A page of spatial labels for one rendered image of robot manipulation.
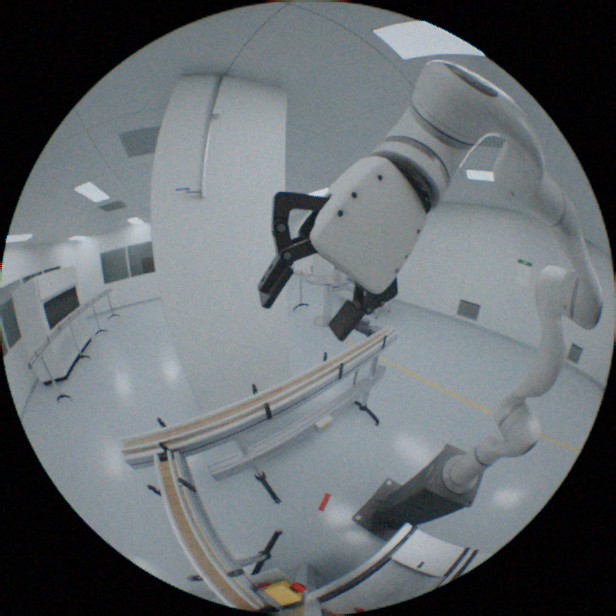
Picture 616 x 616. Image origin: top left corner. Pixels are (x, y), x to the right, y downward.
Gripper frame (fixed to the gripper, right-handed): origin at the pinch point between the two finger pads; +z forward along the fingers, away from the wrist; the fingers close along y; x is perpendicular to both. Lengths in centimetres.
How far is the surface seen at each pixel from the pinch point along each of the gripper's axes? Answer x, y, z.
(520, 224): -76, -364, -362
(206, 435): -19, -8, 74
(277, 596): 43, -9, 48
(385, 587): 60, -37, 44
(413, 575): 61, -44, 39
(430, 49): -36, 12, -155
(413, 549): 50, -50, 38
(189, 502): 11, 0, 73
